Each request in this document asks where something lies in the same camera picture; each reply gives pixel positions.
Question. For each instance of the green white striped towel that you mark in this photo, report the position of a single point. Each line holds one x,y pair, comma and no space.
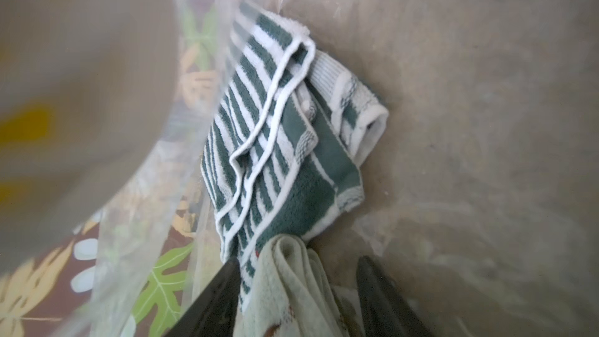
290,134

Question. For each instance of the pale green towel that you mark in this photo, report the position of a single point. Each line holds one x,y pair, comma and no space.
292,296

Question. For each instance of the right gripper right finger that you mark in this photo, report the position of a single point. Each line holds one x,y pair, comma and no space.
384,311

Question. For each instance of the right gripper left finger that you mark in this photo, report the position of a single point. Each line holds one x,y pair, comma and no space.
213,313

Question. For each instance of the clear plastic vacuum bag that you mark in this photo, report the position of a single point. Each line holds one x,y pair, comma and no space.
105,106

